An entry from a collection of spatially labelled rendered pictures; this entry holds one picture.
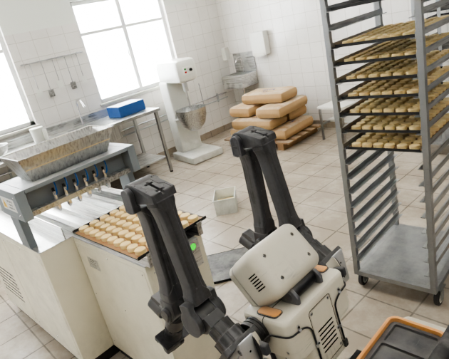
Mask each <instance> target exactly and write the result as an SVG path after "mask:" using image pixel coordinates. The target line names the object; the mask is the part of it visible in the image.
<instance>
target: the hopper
mask: <svg viewBox="0 0 449 359"><path fill-rule="evenodd" d="M112 130H113V126H112V125H88V126H85V127H83V128H79V129H77V130H74V131H71V132H67V133H66V134H63V135H59V136H57V137H54V138H51V139H49V140H45V141H43V142H40V143H37V144H35V145H32V146H29V147H25V148H23V149H21V150H17V151H15V152H11V153H9V154H7V155H3V156H1V157H0V160H1V161H2V162H3V163H4V164H6V165H7V166H8V167H9V168H10V169H11V170H12V171H13V172H15V173H16V174H17V175H18V176H19V177H20V178H21V179H23V180H28V181H30V182H33V181H36V180H39V179H41V178H43V177H46V176H48V175H51V174H53V173H55V172H58V171H60V170H63V169H65V168H67V167H70V166H72V165H75V164H78V163H79V162H82V161H84V160H87V159H90V158H92V157H95V156H96V155H99V154H102V153H104V152H107V151H108V146H109V143H110V137H111V133H112Z"/></svg>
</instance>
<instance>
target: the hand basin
mask: <svg viewBox="0 0 449 359"><path fill-rule="evenodd" d="M249 38H250V43H251V47H252V51H248V52H242V53H233V54H232V55H233V59H234V65H235V69H236V73H233V74H230V75H228V76H224V77H222V84H223V88H224V89H240V88H243V93H244V94H246V90H245V88H246V87H249V86H251V85H254V84H256V83H258V82H259V81H258V77H257V69H256V64H255V60H254V57H257V56H265V55H267V54H270V53H271V51H270V47H269V39H268V34H267V30H264V31H257V32H253V33H249ZM221 52H222V58H223V61H226V60H229V59H230V57H229V50H228V47H224V48H221Z"/></svg>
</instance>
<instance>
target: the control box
mask: <svg viewBox="0 0 449 359"><path fill-rule="evenodd" d="M188 241H189V243H190V246H191V245H192V244H195V245H196V247H195V249H194V250H192V252H193V254H194V257H195V260H196V262H197V265H198V266H200V265H202V264H203V263H204V261H203V258H202V252H201V250H200V245H199V241H198V239H197V237H195V236H193V237H191V238H190V239H188Z"/></svg>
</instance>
